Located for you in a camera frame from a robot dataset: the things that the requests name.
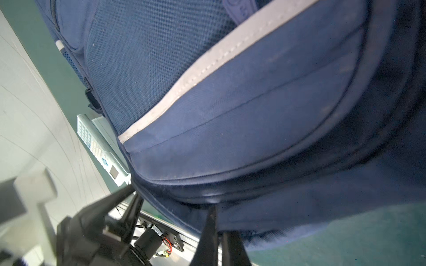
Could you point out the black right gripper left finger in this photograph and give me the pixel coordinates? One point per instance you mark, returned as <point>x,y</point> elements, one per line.
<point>207,250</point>

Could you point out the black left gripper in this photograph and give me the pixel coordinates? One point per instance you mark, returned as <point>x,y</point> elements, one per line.
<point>81,242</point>

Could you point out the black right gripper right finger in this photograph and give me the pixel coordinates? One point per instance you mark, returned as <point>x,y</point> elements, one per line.
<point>234,253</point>

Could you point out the navy blue student backpack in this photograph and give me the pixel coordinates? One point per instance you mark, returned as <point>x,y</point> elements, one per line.
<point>285,115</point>

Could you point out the white green calculator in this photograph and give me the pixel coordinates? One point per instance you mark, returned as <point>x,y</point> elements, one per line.
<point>98,138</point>

